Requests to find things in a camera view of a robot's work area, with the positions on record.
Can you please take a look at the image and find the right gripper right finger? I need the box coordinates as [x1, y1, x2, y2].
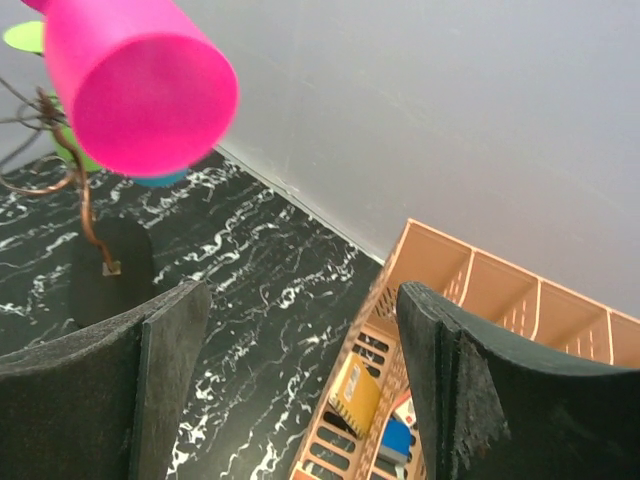
[396, 281, 639, 479]

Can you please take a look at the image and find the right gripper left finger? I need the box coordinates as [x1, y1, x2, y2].
[1, 281, 210, 479]

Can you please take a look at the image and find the blue wine glass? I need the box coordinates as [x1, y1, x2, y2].
[132, 169, 188, 188]

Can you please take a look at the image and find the magenta wine glass back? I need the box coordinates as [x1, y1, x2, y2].
[28, 0, 240, 177]

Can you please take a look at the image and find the green wine glass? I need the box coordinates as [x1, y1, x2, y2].
[2, 20, 104, 174]

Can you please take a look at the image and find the pink file organizer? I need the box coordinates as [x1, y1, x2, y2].
[290, 220, 639, 479]

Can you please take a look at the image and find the blue item in organizer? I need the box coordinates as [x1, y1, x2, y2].
[378, 418, 411, 465]

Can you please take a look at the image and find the yellow brush in organizer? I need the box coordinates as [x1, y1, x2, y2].
[328, 352, 380, 439]

